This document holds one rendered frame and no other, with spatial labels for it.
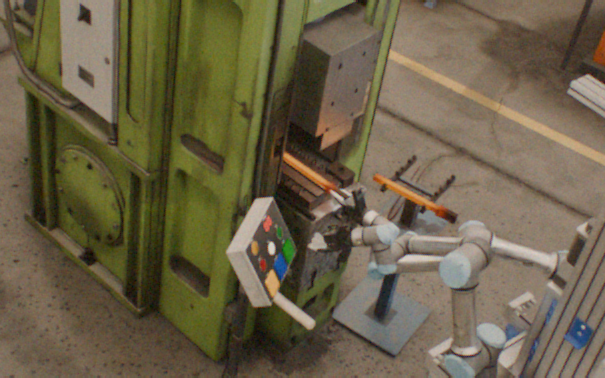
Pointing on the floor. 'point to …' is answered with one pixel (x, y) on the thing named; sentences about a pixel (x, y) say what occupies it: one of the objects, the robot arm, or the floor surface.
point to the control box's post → (238, 331)
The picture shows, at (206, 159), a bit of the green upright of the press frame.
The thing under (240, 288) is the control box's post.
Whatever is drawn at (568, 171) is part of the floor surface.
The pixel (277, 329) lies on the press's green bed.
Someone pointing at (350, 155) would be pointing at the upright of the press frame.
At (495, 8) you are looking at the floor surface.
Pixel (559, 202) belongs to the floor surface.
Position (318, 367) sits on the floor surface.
